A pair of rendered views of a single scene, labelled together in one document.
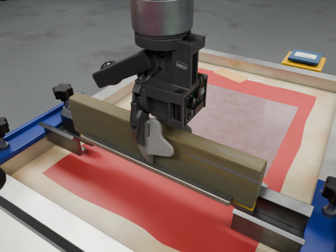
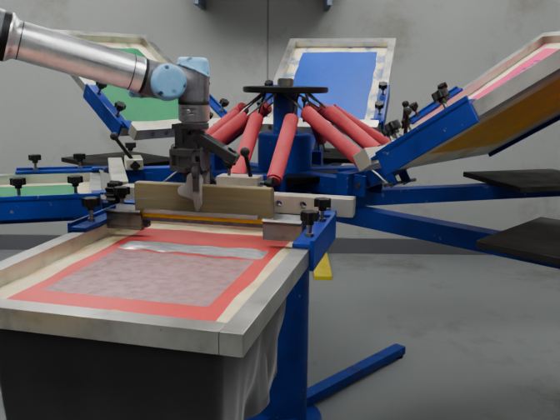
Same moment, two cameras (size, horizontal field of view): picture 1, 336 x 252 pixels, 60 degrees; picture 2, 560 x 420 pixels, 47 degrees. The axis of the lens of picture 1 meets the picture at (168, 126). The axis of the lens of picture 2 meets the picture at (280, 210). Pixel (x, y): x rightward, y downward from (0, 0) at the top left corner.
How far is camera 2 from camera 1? 1.92 m
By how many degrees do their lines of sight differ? 130
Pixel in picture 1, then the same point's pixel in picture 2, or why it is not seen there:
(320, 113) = (15, 287)
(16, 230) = not seen: hidden behind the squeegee
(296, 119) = (55, 280)
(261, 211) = (131, 224)
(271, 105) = (78, 287)
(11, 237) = not seen: hidden behind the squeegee
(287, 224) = (116, 224)
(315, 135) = (46, 271)
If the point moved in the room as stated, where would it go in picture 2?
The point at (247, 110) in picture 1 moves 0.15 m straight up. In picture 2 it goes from (114, 282) to (111, 208)
